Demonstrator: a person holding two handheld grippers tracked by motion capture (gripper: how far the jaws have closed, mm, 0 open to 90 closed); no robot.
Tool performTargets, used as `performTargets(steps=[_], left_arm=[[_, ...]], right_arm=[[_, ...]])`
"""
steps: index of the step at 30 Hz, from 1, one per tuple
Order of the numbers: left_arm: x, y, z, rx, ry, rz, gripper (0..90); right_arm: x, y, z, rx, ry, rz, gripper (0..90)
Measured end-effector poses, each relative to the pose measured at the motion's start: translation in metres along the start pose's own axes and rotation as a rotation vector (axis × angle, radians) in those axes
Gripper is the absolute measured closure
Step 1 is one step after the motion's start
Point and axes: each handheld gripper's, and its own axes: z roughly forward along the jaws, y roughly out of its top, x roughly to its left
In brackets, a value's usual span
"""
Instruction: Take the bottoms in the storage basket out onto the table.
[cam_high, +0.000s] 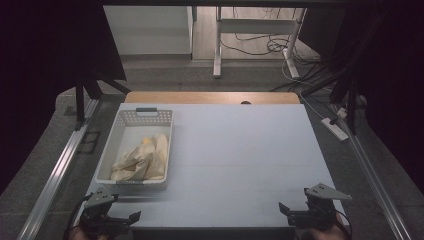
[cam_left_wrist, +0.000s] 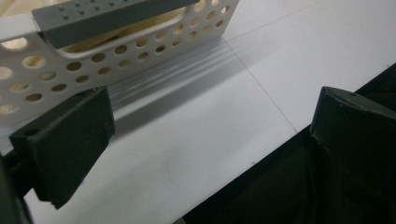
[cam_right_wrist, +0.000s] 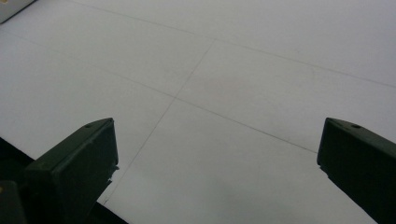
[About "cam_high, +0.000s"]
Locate black floor cables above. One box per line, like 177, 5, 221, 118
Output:
219, 6, 322, 68

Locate person's right hand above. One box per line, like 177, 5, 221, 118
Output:
301, 213, 351, 240

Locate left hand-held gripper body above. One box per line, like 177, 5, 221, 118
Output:
79, 187, 133, 239

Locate black metal stand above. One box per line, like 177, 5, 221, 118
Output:
74, 70, 133, 132
299, 9, 392, 136

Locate aluminium rail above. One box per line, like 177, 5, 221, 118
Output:
16, 98, 102, 240
333, 105, 415, 240

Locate white cable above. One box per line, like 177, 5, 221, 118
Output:
281, 59, 326, 121

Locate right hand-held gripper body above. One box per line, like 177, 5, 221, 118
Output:
287, 182, 353, 232

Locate cream cloth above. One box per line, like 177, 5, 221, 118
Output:
110, 133, 170, 182

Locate white desk frame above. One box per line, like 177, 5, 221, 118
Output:
213, 6, 308, 80

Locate white cabinet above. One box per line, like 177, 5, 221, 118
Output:
103, 5, 195, 56

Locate white power strip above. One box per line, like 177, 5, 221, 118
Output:
320, 117, 350, 142

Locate person's left hand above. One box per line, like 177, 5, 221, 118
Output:
68, 226, 111, 240

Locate dark curtain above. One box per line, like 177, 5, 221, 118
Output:
299, 5, 424, 196
0, 0, 128, 195

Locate white plastic basket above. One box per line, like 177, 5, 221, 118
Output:
94, 107, 174, 192

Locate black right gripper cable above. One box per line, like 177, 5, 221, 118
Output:
334, 209, 353, 240

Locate wooden table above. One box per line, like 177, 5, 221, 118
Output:
124, 91, 301, 105

